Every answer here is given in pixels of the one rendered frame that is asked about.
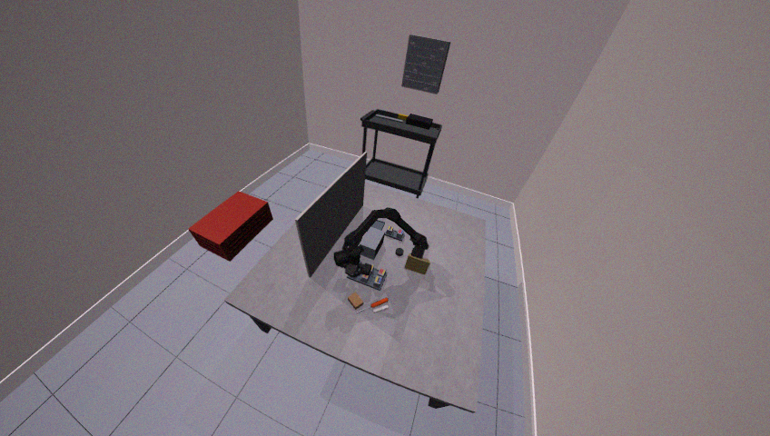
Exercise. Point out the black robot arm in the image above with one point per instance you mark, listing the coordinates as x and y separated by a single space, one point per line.
353 239

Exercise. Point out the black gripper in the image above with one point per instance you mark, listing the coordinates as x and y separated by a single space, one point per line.
364 268

